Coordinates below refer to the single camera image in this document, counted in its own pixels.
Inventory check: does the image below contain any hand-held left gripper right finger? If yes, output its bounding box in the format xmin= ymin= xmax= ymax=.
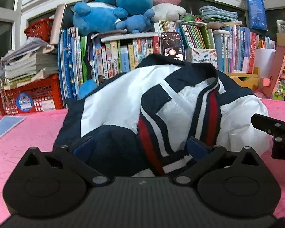
xmin=173 ymin=136 xmax=262 ymax=185

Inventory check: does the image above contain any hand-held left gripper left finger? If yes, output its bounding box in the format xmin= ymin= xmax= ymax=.
xmin=23 ymin=136 xmax=110 ymax=186

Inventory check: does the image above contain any navy and white jacket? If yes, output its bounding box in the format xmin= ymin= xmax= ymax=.
xmin=53 ymin=53 xmax=270 ymax=177

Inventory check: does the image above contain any pink toy house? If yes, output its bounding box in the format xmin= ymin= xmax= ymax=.
xmin=261 ymin=45 xmax=285 ymax=100

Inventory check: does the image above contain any white card sheet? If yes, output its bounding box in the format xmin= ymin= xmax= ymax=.
xmin=255 ymin=49 xmax=276 ymax=76

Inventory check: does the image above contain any wooden drawer organiser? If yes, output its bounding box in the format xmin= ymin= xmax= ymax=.
xmin=224 ymin=66 xmax=260 ymax=91

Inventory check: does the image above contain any small blue plush ball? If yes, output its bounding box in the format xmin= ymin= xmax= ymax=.
xmin=78 ymin=79 xmax=99 ymax=100

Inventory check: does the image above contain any pink bunny print towel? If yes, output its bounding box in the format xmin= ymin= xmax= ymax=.
xmin=0 ymin=97 xmax=285 ymax=228

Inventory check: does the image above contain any large red plastic crate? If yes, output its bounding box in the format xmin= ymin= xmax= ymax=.
xmin=0 ymin=74 xmax=64 ymax=116

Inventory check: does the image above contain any row of pastel spine books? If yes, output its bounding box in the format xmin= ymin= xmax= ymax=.
xmin=214 ymin=25 xmax=258 ymax=74

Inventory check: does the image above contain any light blue notebook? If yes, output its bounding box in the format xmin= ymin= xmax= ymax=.
xmin=0 ymin=116 xmax=26 ymax=140

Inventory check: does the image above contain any white printed cardboard box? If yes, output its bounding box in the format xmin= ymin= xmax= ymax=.
xmin=185 ymin=48 xmax=218 ymax=69

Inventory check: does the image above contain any row of colourful picture books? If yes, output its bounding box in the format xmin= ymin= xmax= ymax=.
xmin=58 ymin=27 xmax=162 ymax=100

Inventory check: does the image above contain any blue flat package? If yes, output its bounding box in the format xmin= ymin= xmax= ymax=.
xmin=246 ymin=0 xmax=268 ymax=31

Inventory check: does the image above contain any stack of paper workbooks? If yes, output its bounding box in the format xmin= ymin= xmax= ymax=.
xmin=0 ymin=37 xmax=60 ymax=86

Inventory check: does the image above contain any stack of teal folders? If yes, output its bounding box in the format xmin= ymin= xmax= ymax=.
xmin=199 ymin=5 xmax=239 ymax=24

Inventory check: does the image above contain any row of green spine books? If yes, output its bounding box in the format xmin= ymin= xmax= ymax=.
xmin=158 ymin=20 xmax=215 ymax=50

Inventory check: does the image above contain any beige board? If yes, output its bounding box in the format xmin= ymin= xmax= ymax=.
xmin=50 ymin=3 xmax=67 ymax=45

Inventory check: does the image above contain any small red plastic basket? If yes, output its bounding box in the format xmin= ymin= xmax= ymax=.
xmin=24 ymin=18 xmax=54 ymax=42

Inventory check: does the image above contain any blue plush toy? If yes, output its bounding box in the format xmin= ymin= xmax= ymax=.
xmin=93 ymin=0 xmax=155 ymax=34
xmin=72 ymin=2 xmax=128 ymax=36

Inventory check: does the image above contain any white framed window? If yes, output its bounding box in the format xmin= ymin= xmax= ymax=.
xmin=0 ymin=0 xmax=22 ymax=60

